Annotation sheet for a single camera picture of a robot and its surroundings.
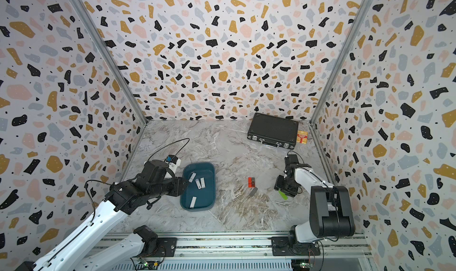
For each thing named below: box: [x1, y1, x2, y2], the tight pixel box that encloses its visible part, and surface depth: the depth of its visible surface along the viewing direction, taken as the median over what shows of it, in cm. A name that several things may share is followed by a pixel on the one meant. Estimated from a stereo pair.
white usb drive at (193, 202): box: [189, 196, 198, 209], surface depth 87 cm
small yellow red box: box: [296, 130, 309, 145], surface depth 115 cm
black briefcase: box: [247, 112, 299, 150], surface depth 112 cm
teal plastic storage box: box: [179, 162, 216, 212], surface depth 89 cm
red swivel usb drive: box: [247, 177, 256, 188], surface depth 95 cm
